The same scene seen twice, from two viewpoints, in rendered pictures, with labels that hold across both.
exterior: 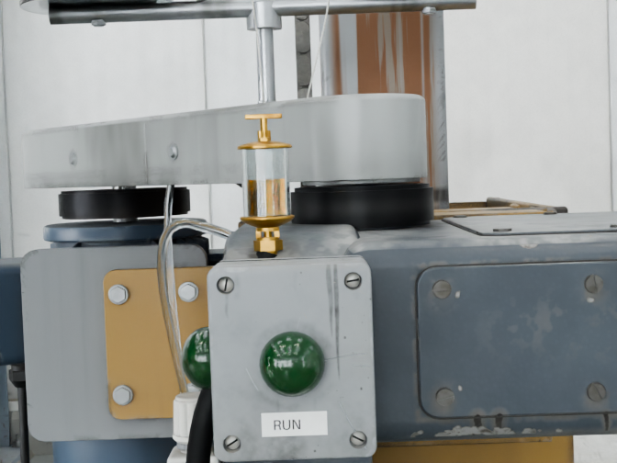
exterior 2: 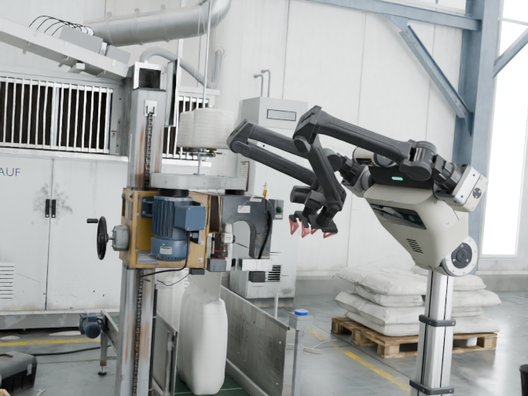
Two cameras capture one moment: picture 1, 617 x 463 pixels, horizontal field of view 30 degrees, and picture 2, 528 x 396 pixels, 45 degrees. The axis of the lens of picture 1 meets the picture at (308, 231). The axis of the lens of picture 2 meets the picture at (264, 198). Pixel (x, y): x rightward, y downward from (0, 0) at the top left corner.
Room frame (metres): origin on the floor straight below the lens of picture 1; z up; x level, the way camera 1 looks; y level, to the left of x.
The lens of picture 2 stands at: (1.75, 2.59, 1.48)
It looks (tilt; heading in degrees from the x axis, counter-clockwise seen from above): 3 degrees down; 246
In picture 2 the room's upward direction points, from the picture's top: 4 degrees clockwise
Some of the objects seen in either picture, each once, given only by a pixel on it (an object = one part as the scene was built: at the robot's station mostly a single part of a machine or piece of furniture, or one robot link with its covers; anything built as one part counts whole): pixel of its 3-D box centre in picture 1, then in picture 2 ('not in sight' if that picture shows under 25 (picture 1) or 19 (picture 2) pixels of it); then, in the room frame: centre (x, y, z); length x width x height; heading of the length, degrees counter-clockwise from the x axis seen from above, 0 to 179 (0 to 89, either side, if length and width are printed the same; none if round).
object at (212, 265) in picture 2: not in sight; (216, 264); (0.81, 0.02, 1.04); 0.08 x 0.06 x 0.05; 0
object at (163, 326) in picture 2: not in sight; (146, 342); (0.95, -0.56, 0.54); 1.05 x 0.02 x 0.41; 90
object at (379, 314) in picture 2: not in sight; (401, 312); (-1.53, -1.80, 0.32); 0.66 x 0.43 x 0.15; 1
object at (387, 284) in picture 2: not in sight; (405, 284); (-1.54, -1.79, 0.56); 0.66 x 0.42 x 0.15; 0
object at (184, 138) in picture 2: not in sight; (193, 130); (0.91, -0.10, 1.61); 0.15 x 0.14 x 0.17; 90
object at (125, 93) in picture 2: not in sight; (140, 112); (0.63, -2.43, 1.82); 0.51 x 0.27 x 0.71; 90
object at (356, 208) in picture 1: (362, 205); (235, 192); (0.73, -0.03, 1.35); 0.09 x 0.09 x 0.03
